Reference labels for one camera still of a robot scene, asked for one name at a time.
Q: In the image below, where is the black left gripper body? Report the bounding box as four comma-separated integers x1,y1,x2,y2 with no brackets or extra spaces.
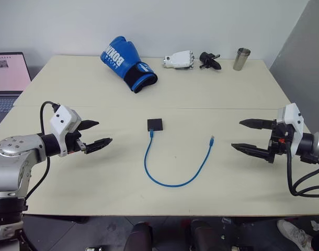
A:
65,130,87,155

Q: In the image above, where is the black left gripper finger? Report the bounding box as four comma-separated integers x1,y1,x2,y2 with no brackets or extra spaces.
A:
79,120,100,132
85,137,113,155

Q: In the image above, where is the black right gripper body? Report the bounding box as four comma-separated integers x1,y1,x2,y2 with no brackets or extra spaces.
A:
266,119,294,164

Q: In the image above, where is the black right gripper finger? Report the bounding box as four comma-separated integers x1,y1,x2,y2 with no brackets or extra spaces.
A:
238,118,277,131
231,143,271,161

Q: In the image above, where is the small black adapter box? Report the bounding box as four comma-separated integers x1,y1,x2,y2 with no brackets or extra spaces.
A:
146,118,165,132

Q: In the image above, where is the stainless steel cup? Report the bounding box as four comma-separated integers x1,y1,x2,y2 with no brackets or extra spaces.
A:
232,47,252,72

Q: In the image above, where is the blue boxing glove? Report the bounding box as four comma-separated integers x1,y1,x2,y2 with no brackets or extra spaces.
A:
100,36,159,94

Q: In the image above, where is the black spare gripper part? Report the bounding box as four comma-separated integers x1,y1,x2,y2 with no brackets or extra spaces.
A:
199,51,222,71

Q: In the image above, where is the white sneaker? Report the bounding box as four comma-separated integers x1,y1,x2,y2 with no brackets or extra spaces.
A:
277,219,314,251

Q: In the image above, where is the grey laptop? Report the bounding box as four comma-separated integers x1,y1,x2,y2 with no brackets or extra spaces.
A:
0,52,32,133

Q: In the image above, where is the white robotic hand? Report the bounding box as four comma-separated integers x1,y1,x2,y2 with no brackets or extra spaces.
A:
163,50,196,71

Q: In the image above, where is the dark rounded shape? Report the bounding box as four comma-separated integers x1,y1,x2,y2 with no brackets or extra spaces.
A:
123,222,154,251

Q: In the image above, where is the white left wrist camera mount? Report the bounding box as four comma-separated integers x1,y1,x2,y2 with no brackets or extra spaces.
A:
49,105,83,158

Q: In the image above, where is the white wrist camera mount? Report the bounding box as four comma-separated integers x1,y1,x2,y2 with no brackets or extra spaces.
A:
276,103,305,158
49,105,83,158

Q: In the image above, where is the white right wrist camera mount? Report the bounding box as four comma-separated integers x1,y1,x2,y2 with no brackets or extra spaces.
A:
276,103,305,158

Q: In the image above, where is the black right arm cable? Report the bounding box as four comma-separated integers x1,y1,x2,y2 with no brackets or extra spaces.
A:
286,140,319,197

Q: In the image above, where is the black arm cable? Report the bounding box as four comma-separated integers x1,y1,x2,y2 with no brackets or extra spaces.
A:
25,101,61,202
286,140,319,197

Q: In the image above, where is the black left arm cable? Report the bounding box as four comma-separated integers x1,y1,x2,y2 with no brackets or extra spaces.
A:
25,101,61,202

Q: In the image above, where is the blue Ethernet cable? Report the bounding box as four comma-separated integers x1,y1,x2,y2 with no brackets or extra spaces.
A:
144,129,216,188

